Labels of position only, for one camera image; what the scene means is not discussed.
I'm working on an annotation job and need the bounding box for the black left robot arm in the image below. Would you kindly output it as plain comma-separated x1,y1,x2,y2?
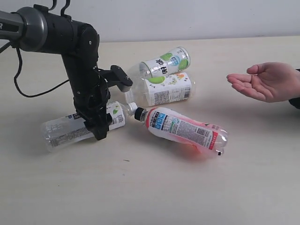
0,0,111,140

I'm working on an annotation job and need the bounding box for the wide white-cap balloon label bottle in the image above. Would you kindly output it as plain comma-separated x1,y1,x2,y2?
125,72,196,108

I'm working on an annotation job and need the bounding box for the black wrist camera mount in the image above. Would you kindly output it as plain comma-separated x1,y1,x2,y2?
98,65,133,93

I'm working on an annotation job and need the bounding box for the person's open hand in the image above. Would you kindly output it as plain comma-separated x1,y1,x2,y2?
226,62,296,103

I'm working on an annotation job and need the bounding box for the red label black-cap bottle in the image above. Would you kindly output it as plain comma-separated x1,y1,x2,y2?
134,107,228,156

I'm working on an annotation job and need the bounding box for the clear Suntory oolong tea bottle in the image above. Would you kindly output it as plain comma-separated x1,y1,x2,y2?
41,101,137,152

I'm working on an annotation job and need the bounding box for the lime label clear bottle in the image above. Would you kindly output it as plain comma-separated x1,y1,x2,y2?
126,46,191,79

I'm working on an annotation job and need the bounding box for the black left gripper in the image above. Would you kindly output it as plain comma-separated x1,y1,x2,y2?
75,67,112,141

